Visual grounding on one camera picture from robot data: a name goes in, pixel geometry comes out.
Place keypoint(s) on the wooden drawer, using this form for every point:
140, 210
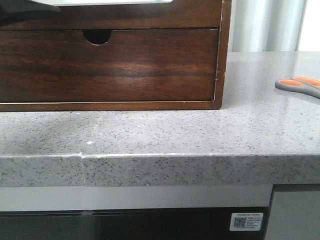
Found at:
133, 65
176, 14

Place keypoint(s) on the grey orange handled scissors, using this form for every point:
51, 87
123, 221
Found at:
303, 85

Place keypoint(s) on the dark wooden drawer cabinet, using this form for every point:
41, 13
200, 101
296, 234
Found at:
99, 37

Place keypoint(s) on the lower wooden drawer front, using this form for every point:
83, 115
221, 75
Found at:
133, 65

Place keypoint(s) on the black glass built-in appliance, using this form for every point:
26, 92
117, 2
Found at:
207, 223

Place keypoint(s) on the white curtain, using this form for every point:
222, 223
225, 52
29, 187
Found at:
265, 25

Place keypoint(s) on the white QR code sticker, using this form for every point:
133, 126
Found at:
246, 221

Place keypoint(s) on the white tray on cabinet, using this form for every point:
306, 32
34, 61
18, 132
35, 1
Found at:
66, 3

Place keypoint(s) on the grey cabinet door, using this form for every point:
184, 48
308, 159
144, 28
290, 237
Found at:
294, 212

